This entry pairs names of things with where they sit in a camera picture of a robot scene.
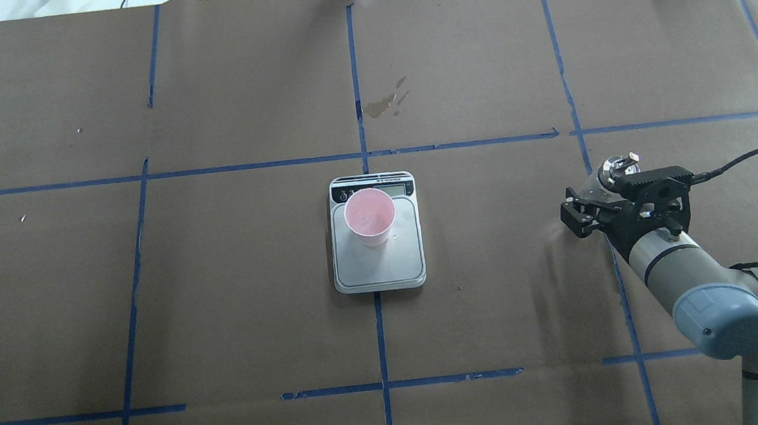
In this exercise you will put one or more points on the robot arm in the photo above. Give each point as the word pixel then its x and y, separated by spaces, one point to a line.
pixel 715 307

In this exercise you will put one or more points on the digital kitchen scale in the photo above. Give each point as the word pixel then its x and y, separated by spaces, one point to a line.
pixel 396 265

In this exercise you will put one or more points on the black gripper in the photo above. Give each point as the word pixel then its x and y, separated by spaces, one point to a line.
pixel 618 222

